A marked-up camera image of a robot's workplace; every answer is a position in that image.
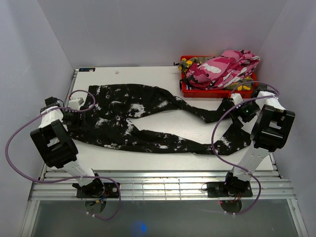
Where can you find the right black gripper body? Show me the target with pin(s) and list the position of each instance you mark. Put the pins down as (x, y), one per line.
(247, 111)

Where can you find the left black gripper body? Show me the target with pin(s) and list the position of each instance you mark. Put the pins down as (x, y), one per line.
(72, 120)

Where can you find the black white splatter trousers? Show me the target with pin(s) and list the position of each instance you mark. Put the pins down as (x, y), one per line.
(149, 119)

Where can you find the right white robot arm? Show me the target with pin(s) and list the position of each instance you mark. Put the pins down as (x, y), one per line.
(269, 133)

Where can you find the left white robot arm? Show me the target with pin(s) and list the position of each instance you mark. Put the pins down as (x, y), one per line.
(57, 149)

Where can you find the pink camouflage trousers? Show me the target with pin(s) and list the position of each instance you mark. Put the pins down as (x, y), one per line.
(222, 71)

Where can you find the small blue label sticker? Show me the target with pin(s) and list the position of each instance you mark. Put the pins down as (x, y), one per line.
(86, 69)

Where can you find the red plastic bin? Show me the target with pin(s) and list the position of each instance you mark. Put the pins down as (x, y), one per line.
(196, 93)

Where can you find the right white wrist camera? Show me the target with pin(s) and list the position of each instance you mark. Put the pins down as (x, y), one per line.
(236, 98)

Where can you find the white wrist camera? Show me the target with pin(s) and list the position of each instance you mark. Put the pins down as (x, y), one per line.
(75, 103)
(236, 98)

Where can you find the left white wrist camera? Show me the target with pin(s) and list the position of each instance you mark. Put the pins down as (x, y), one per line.
(75, 103)

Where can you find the aluminium rail frame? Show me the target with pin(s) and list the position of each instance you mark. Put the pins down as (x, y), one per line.
(161, 196)

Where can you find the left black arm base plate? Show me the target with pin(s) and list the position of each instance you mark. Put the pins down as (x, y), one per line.
(111, 191)

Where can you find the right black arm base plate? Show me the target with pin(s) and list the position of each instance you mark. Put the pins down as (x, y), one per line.
(220, 190)

